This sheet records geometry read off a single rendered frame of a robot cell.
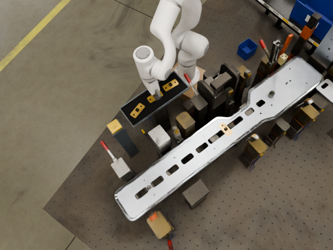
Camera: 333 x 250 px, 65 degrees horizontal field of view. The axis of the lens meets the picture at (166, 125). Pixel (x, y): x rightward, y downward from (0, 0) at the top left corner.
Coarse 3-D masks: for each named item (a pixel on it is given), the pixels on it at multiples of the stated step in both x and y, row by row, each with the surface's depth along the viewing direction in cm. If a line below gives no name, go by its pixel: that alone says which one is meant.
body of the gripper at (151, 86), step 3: (156, 78) 121; (144, 81) 120; (153, 81) 120; (156, 81) 121; (144, 84) 130; (147, 84) 122; (150, 84) 120; (153, 84) 121; (156, 84) 122; (147, 87) 127; (150, 87) 122; (153, 87) 122; (156, 87) 124; (159, 87) 126; (150, 90) 125; (153, 90) 124; (159, 90) 127; (153, 93) 126
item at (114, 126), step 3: (114, 120) 138; (111, 123) 137; (114, 123) 137; (117, 123) 137; (108, 126) 137; (111, 126) 137; (114, 126) 137; (117, 126) 136; (120, 126) 136; (111, 129) 136; (114, 129) 136; (117, 129) 136; (114, 132) 136
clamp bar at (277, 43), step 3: (273, 42) 142; (276, 42) 140; (279, 42) 140; (273, 45) 142; (276, 45) 140; (279, 45) 140; (282, 45) 139; (273, 48) 143; (276, 48) 145; (279, 48) 139; (273, 51) 144; (276, 51) 147; (273, 54) 146; (276, 54) 148; (270, 57) 150; (273, 57) 148; (276, 57) 150; (270, 60) 151; (273, 60) 154
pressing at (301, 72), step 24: (288, 72) 157; (312, 72) 156; (264, 96) 153; (288, 96) 151; (216, 120) 150; (264, 120) 148; (192, 144) 146; (216, 144) 145; (168, 168) 142; (192, 168) 141; (120, 192) 140; (168, 192) 138
